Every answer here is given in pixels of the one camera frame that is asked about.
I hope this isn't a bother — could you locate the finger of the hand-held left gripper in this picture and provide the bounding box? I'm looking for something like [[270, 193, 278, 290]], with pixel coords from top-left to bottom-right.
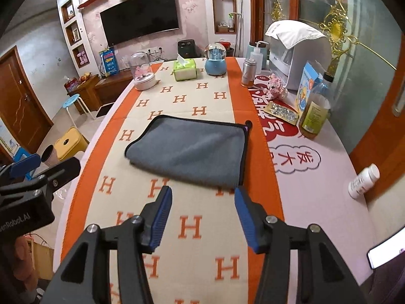
[[34, 157, 82, 197]]

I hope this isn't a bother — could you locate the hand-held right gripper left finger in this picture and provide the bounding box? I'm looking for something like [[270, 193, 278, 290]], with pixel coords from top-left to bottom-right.
[[46, 185, 173, 304]]

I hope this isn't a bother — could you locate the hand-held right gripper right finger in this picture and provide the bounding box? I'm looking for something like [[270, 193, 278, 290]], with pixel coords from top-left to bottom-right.
[[234, 186, 369, 304]]

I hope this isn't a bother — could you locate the grey towel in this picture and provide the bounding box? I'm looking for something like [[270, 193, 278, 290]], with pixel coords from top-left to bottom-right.
[[125, 114, 253, 189]]

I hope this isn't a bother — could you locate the brown paper cup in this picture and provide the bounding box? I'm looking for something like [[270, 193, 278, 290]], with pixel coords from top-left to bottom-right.
[[41, 144, 59, 166]]

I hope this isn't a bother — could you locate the yellow plastic stool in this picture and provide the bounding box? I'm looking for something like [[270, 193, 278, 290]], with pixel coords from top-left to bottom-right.
[[53, 127, 90, 161]]

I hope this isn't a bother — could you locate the orange patterned blanket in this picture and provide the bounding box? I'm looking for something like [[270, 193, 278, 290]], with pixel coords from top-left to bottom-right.
[[60, 58, 285, 304]]

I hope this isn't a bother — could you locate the blue plastic chair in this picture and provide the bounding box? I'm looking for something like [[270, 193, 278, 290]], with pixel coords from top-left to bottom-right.
[[9, 149, 42, 181]]

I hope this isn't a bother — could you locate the blue round stool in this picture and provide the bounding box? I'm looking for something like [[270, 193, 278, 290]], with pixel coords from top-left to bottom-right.
[[61, 94, 96, 124]]

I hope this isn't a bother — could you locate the printed white tablecloth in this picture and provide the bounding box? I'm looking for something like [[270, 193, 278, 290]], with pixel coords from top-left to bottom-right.
[[234, 58, 380, 292]]

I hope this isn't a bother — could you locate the wooden door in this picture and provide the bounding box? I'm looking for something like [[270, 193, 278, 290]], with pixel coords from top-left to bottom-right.
[[0, 46, 54, 156]]

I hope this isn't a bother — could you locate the red gift box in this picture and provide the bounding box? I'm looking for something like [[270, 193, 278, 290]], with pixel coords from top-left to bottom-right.
[[64, 77, 80, 93]]

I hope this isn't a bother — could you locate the wooden tv cabinet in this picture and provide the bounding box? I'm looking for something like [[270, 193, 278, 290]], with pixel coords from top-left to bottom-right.
[[66, 68, 135, 112]]

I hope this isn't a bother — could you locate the blister pill pack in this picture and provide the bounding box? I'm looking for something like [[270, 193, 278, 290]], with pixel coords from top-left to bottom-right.
[[263, 101, 300, 125]]

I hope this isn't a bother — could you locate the blue printed bag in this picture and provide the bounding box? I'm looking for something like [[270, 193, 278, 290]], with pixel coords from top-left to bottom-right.
[[99, 47, 119, 77]]

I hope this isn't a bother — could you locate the white pill bottle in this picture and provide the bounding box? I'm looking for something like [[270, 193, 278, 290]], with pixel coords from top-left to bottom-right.
[[348, 164, 380, 199]]

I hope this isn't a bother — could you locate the pink glass dome music box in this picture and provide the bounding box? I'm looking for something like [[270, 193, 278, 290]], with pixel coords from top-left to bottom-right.
[[129, 52, 156, 91]]

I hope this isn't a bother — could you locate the clear oil bottle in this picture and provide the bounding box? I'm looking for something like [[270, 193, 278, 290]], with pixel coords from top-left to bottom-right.
[[299, 72, 335, 140]]

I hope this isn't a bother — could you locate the pink plush toy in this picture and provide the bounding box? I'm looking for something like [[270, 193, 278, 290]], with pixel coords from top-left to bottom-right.
[[265, 73, 288, 99]]

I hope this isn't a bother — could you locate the silver metal can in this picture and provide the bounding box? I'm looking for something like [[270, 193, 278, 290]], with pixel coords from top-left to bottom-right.
[[241, 58, 255, 88]]

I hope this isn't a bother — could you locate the green tissue box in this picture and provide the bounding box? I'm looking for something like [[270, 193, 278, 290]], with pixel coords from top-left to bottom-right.
[[172, 54, 198, 82]]

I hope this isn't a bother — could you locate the smartphone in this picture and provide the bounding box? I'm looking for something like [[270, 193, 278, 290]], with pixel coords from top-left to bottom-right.
[[367, 234, 405, 270]]

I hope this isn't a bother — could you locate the blue cartoon carton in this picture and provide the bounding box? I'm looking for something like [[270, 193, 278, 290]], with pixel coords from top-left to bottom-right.
[[295, 62, 324, 113]]

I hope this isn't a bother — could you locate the blue snow globe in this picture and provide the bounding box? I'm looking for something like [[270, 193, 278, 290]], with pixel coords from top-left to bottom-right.
[[204, 43, 228, 77]]

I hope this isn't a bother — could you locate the white pump bottle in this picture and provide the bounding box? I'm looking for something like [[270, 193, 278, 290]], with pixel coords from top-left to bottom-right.
[[247, 41, 269, 74]]

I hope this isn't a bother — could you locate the white water dispenser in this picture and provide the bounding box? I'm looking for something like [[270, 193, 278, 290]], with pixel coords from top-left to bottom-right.
[[265, 20, 332, 90]]

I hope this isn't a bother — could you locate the black television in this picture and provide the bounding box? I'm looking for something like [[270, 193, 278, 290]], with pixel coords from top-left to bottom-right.
[[99, 0, 179, 46]]

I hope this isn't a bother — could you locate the gold hanging ornament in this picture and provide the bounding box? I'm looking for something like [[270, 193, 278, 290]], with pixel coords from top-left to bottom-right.
[[318, 0, 397, 71]]

